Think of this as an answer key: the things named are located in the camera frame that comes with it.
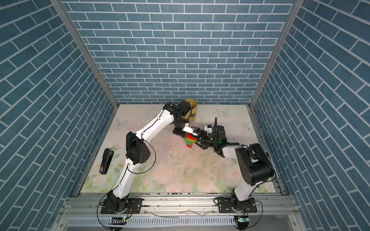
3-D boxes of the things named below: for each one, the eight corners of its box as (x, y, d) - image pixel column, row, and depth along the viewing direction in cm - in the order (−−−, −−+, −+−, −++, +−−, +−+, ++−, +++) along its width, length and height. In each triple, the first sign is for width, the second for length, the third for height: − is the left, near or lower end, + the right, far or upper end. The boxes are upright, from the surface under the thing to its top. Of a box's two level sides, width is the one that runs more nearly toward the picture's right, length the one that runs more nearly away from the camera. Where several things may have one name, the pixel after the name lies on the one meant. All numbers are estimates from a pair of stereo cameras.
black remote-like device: (102, 174, 86) (97, 171, 82) (108, 152, 96) (104, 148, 92) (108, 174, 87) (103, 170, 82) (114, 152, 96) (110, 148, 92)
